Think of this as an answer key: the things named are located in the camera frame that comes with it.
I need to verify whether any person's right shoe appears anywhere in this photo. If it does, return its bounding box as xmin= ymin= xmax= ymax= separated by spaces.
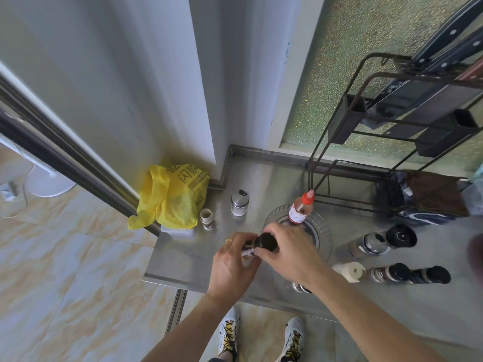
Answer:
xmin=276 ymin=316 xmax=305 ymax=362

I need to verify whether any red-capped sauce bottle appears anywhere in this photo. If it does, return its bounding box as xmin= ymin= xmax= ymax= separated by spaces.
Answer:
xmin=288 ymin=189 xmax=315 ymax=225

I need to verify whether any person's left shoe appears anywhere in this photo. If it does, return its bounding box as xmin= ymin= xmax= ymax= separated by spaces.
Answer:
xmin=218 ymin=306 xmax=240 ymax=361

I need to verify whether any person's left forearm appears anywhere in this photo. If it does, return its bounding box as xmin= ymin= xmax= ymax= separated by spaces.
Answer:
xmin=141 ymin=292 xmax=243 ymax=362

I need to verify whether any person's shoe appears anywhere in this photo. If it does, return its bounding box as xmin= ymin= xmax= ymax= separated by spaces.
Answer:
xmin=218 ymin=306 xmax=240 ymax=361
xmin=276 ymin=316 xmax=305 ymax=362

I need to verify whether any brown-handled knife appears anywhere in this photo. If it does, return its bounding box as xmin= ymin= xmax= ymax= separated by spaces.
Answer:
xmin=456 ymin=57 xmax=483 ymax=82

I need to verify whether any black metal kitchen rack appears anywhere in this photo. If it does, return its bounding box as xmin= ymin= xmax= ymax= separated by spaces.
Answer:
xmin=307 ymin=53 xmax=483 ymax=223

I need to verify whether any large black-handled knife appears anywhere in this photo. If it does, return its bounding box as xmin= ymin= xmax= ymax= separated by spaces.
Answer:
xmin=408 ymin=0 xmax=483 ymax=69

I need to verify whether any white box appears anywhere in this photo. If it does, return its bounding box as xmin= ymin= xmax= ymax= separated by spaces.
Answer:
xmin=160 ymin=225 xmax=195 ymax=239

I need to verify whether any black-capped labelled spice bottle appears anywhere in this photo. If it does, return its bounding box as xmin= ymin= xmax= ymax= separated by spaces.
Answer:
xmin=367 ymin=262 xmax=412 ymax=285

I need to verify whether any person's right forearm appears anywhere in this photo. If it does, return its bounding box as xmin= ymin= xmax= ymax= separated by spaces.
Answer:
xmin=298 ymin=260 xmax=471 ymax=362

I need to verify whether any steel shaker with black lid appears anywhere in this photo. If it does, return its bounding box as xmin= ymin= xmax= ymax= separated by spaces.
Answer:
xmin=231 ymin=189 xmax=250 ymax=217

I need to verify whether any black bottle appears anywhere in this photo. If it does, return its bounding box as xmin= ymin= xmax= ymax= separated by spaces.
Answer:
xmin=409 ymin=265 xmax=452 ymax=285

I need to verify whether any yellow plastic bag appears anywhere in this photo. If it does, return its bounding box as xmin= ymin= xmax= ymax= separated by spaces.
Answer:
xmin=128 ymin=164 xmax=212 ymax=230

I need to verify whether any person's left hand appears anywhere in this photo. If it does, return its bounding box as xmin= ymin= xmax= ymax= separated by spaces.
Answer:
xmin=207 ymin=232 xmax=263 ymax=300

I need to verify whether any white-capped bottle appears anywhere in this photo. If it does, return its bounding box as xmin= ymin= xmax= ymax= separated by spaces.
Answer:
xmin=332 ymin=261 xmax=367 ymax=284

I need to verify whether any dark brown cloth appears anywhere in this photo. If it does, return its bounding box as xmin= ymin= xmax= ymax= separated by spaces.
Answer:
xmin=409 ymin=170 xmax=471 ymax=219

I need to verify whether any person's right hand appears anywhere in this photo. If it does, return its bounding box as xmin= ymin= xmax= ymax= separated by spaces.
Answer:
xmin=254 ymin=222 xmax=330 ymax=286

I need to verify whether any grey sliding door frame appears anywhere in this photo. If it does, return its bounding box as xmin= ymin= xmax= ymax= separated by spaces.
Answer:
xmin=0 ymin=62 xmax=164 ymax=237

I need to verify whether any slim black-handled knife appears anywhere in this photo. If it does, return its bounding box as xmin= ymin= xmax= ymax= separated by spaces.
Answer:
xmin=418 ymin=33 xmax=483 ymax=77

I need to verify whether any blue and white cloth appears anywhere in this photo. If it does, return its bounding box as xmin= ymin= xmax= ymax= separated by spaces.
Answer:
xmin=389 ymin=172 xmax=450 ymax=227

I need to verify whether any clear glass round tray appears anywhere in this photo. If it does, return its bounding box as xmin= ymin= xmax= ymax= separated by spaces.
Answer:
xmin=262 ymin=203 xmax=333 ymax=261

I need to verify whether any frosted glass window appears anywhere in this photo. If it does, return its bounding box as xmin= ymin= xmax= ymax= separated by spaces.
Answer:
xmin=281 ymin=0 xmax=483 ymax=177

